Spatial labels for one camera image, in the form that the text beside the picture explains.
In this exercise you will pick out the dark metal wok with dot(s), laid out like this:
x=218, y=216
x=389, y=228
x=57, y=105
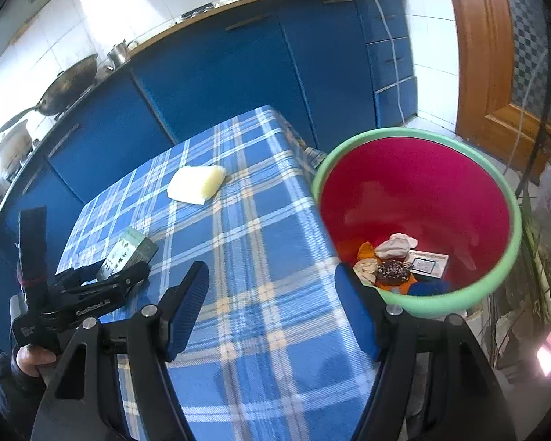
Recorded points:
x=65, y=90

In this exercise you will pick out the metal kettle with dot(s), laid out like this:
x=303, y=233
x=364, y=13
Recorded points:
x=120, y=53

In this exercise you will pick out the blue kitchen cabinet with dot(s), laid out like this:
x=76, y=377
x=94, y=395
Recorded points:
x=332, y=68

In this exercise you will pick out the silver pot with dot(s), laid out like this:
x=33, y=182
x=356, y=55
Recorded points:
x=15, y=147

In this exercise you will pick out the white tissue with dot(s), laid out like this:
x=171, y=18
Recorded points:
x=398, y=247

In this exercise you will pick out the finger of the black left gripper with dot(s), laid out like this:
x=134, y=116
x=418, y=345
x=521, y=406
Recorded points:
x=119, y=275

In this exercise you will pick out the black wire rack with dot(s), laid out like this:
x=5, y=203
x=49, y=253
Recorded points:
x=512, y=334

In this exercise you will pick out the yellow white sponge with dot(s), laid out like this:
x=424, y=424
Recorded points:
x=196, y=184

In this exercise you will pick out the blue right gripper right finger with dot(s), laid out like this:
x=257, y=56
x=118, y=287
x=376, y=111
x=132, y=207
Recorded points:
x=362, y=306

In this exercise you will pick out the wooden door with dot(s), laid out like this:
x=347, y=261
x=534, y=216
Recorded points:
x=505, y=79

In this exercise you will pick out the white medicine box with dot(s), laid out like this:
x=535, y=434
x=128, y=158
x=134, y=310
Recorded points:
x=427, y=264

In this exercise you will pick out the orange peel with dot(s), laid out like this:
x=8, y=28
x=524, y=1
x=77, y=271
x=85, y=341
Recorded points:
x=366, y=266

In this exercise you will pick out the blue plaid tablecloth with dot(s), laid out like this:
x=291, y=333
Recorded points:
x=271, y=356

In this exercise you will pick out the green onions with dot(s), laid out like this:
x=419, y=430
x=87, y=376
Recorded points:
x=536, y=255

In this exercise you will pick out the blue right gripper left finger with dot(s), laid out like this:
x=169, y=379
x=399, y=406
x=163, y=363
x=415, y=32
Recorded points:
x=182, y=307

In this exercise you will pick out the person's left hand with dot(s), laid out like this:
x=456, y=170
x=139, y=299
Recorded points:
x=30, y=357

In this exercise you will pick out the brown chocolate donut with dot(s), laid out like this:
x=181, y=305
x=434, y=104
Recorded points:
x=392, y=273

